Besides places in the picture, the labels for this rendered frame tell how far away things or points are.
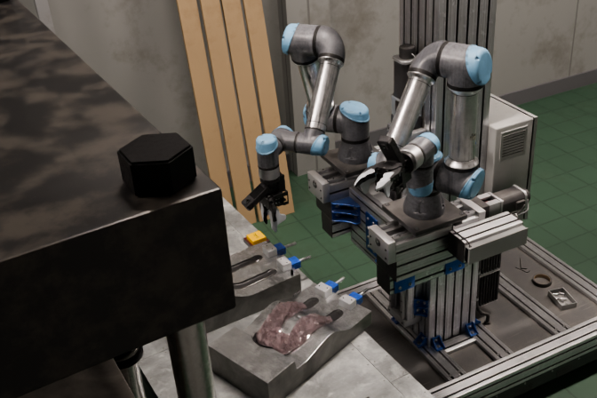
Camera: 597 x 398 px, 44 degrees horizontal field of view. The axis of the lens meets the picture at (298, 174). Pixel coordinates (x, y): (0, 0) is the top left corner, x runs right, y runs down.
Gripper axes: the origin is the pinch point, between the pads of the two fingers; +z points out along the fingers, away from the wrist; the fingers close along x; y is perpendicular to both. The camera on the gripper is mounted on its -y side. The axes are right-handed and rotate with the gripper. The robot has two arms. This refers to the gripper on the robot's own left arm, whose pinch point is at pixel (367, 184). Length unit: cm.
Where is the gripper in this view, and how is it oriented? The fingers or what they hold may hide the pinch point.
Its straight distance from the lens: 207.3
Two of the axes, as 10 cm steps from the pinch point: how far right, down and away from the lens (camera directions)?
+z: -6.1, 4.1, -6.7
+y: 1.7, 9.0, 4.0
